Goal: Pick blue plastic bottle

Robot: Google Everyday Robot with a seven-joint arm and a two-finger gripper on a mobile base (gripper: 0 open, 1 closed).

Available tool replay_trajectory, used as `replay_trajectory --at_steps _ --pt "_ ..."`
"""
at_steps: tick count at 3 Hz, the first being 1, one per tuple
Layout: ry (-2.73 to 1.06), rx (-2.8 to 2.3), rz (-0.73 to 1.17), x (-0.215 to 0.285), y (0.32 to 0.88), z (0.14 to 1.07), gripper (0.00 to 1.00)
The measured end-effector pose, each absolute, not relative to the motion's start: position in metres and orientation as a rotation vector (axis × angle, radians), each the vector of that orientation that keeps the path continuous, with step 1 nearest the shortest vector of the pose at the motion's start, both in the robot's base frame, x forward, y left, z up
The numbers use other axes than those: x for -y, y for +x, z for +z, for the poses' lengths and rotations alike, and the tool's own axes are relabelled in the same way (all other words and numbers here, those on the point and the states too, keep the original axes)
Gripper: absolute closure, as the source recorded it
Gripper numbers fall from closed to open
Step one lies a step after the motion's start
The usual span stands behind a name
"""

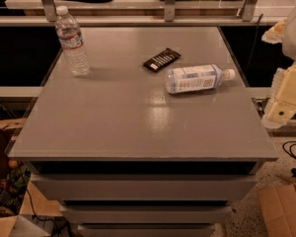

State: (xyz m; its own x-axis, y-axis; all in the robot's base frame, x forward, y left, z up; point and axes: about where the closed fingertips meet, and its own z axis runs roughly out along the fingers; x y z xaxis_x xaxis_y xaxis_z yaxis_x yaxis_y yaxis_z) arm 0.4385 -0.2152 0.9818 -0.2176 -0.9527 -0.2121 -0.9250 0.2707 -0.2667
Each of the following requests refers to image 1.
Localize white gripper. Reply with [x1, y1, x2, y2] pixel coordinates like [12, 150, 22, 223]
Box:
[261, 7, 296, 129]

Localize blue label plastic bottle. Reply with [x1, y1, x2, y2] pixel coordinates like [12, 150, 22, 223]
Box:
[165, 64, 236, 94]

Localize clear plastic water bottle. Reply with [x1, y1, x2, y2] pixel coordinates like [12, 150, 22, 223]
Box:
[55, 6, 90, 77]

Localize black snack packet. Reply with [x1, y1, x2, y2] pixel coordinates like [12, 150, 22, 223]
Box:
[143, 47, 181, 72]

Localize cardboard box right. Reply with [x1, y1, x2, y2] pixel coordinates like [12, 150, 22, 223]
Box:
[258, 178, 296, 237]

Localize grey drawer cabinet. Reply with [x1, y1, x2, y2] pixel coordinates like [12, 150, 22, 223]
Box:
[10, 27, 277, 237]

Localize cardboard box with clutter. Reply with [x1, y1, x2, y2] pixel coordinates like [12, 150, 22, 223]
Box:
[0, 118, 67, 237]

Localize metal shelf rail frame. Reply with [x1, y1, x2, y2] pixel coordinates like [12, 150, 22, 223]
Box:
[0, 0, 296, 26]

